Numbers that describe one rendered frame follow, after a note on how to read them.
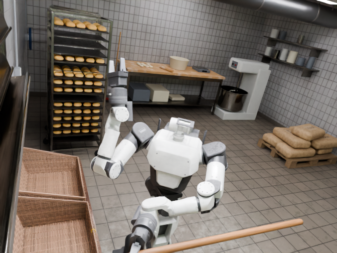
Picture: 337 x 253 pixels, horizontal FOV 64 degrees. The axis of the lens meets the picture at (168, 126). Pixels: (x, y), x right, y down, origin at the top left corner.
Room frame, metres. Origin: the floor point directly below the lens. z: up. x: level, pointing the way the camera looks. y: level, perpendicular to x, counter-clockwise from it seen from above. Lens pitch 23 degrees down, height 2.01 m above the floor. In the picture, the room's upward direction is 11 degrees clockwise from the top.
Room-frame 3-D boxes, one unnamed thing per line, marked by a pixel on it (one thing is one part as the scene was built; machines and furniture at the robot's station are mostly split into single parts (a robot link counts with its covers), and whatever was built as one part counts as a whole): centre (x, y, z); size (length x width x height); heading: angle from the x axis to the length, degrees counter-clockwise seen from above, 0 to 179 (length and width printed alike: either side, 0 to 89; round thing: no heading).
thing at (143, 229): (0.79, 0.02, 1.19); 0.12 x 0.10 x 0.13; 172
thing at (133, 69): (5.73, 0.15, 0.45); 2.20 x 0.80 x 0.90; 118
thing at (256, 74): (6.12, -1.45, 0.66); 1.00 x 0.66 x 1.32; 118
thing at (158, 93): (5.60, 0.39, 0.35); 0.50 x 0.36 x 0.24; 29
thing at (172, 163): (1.34, -0.07, 1.27); 0.34 x 0.30 x 0.36; 83
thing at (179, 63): (5.87, 0.05, 1.01); 0.43 x 0.43 x 0.21
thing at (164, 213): (1.36, -0.03, 1.00); 0.28 x 0.13 x 0.18; 27
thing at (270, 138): (4.63, -2.07, 0.22); 0.62 x 0.36 x 0.15; 123
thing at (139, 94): (5.41, 0.77, 0.35); 0.50 x 0.36 x 0.24; 28
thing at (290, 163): (4.60, -2.43, 0.07); 1.20 x 0.80 x 0.14; 118
